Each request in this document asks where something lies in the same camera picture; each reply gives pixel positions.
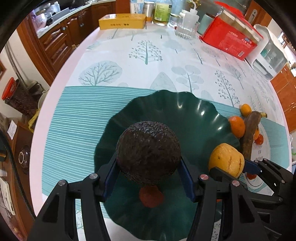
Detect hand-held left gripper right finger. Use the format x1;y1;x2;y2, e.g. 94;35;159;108
179;156;270;241

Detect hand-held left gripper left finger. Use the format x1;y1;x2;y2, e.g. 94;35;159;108
26;159;119;241

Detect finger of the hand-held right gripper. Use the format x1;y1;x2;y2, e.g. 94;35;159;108
243;159;295;200
209;167;282;205

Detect yellow round fruit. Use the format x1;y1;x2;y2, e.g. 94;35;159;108
208;143;245;179

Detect brown overripe banana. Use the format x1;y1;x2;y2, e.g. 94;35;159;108
240;111;268;158

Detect small reddish brown fruit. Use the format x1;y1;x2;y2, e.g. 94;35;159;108
139;185;165;208

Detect large orange tangerine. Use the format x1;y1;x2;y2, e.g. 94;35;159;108
228;116;245;138

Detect dark avocado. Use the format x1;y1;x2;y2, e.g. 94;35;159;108
116;120;182;186

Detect small orange tangerine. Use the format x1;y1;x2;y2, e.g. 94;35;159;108
240;104;252;117

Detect dark green wavy plate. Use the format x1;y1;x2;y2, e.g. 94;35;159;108
94;90;241;241

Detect orange wooden sideboard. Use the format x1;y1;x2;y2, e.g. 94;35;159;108
270;65;296;132

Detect glass bowl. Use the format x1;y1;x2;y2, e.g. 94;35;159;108
18;145;31;168

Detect tree print tablecloth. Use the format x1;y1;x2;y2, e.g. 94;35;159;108
32;14;292;241

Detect white countertop sterilizer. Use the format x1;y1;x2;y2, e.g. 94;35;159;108
245;24;289;81

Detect red lid coffee bean jar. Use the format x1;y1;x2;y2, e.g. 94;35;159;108
2;77;38;118

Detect red paper cup package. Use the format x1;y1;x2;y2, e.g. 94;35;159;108
199;7;264;61

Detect brown wooden kitchen cabinets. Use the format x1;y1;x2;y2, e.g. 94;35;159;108
17;1;116;84

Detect clear glass cup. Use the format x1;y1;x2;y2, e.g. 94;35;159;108
175;22;200;40

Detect pale teal cup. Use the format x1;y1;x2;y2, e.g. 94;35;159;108
198;14;214;35

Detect yellow flat box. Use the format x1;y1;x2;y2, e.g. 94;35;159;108
98;13;147;30

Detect white squeeze bottle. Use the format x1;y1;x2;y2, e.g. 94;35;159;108
177;3;200;28

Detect clear oil bottle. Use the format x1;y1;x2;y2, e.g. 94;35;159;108
153;0;173;26

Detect metal can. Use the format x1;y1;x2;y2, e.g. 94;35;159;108
143;1;156;23

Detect blue white carton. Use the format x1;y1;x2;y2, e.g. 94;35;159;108
129;0;145;14

